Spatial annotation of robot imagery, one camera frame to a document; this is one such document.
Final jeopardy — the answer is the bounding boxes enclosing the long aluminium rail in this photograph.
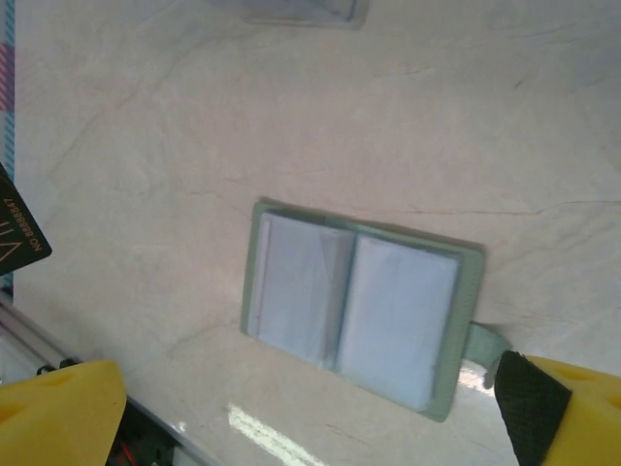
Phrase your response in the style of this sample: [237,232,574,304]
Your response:
[0,288,210,466]

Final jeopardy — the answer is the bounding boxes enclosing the green card holder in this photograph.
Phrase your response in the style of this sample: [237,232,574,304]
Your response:
[240,196,513,423]

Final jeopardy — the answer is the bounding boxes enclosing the clear acrylic card stand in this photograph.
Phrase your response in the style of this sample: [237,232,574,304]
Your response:
[208,0,368,29]

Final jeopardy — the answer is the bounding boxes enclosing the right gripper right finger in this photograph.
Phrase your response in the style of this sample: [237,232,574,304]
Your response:
[492,349,621,466]

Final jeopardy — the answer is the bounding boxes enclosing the black card gold print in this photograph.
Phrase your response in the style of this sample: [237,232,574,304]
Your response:
[0,162,53,278]

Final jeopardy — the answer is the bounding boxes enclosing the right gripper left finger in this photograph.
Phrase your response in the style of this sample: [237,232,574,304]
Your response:
[0,358,127,466]

